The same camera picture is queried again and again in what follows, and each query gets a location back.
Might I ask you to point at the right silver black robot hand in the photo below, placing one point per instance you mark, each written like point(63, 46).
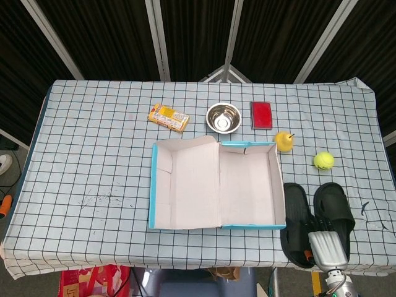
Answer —
point(328, 247)

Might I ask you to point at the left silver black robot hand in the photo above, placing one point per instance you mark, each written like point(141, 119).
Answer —
point(4, 205)

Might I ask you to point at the black rubber slipper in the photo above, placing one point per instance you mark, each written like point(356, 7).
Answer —
point(332, 201)
point(295, 201)

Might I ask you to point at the red printed snack bag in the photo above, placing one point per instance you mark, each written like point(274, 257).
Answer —
point(89, 281)

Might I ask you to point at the light blue open shoe box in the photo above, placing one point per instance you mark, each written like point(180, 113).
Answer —
point(198, 185)

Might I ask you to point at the yellow snack packet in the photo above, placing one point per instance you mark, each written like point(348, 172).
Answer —
point(168, 117)

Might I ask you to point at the metal table leg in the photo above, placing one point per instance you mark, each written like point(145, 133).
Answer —
point(274, 283)

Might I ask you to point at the yellow-green tennis ball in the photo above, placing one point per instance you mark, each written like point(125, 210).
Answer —
point(324, 161)

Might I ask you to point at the blue checkered tablecloth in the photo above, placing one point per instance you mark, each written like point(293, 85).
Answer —
point(92, 154)

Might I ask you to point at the brown paper bag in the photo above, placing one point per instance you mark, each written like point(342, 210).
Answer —
point(224, 273)

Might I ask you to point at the yellow pear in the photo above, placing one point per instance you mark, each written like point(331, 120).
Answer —
point(283, 142)

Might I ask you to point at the grey-blue chair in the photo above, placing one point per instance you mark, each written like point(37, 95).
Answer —
point(191, 286)

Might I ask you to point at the red rectangular pad case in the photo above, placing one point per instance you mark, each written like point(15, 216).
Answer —
point(261, 115)

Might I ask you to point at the stainless steel bowl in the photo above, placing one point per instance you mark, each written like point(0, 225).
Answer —
point(223, 117)

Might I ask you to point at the dark white-framed folding screen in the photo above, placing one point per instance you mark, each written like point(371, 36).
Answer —
point(108, 37)

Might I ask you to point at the white triangular metal stand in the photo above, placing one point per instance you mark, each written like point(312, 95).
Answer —
point(226, 74)

